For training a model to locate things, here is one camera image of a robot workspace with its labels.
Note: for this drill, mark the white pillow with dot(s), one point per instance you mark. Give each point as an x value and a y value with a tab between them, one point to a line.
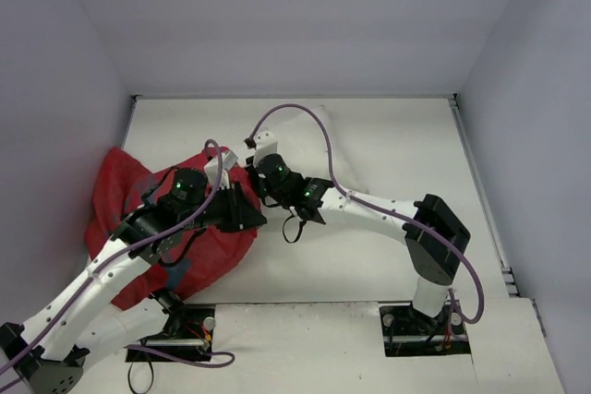
308	143

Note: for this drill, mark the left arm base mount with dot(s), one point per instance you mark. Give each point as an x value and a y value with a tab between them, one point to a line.
188	330

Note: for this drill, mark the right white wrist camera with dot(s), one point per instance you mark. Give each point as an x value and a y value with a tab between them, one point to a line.
263	144

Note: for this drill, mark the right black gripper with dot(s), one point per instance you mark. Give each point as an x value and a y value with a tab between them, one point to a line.
254	177

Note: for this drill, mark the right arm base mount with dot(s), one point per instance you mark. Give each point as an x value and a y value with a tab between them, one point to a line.
407	333

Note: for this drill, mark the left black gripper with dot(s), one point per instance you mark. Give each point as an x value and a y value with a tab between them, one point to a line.
232	208

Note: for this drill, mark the red navy pillowcase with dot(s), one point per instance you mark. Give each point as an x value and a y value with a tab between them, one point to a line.
131	203

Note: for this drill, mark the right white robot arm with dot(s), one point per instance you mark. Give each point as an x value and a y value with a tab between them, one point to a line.
422	226

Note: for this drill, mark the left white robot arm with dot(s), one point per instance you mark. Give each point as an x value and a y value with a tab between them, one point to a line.
51	351

